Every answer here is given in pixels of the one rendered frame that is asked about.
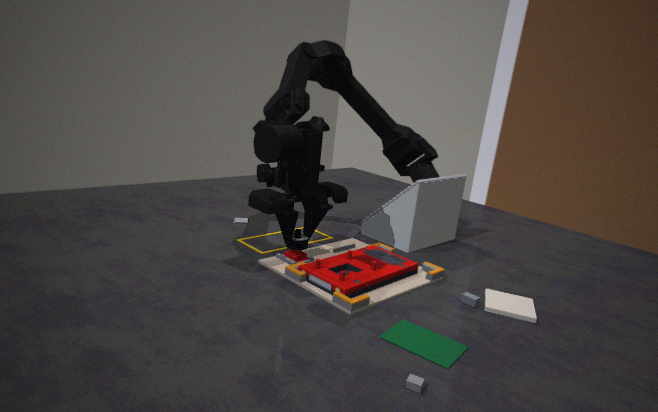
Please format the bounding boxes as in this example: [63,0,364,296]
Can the beige flat slab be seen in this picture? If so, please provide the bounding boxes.
[484,289,537,324]

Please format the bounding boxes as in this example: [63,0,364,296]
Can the green flat rectangular mat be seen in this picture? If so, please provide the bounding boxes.
[379,320,469,369]

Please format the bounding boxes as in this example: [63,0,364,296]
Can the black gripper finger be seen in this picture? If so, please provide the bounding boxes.
[302,201,333,240]
[275,210,299,245]

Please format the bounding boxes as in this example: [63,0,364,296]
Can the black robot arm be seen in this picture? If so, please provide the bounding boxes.
[253,40,439,188]

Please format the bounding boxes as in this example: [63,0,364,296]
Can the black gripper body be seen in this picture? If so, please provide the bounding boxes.
[248,159,348,214]

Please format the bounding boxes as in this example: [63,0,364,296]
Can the red base with black post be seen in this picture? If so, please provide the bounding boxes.
[284,229,309,262]

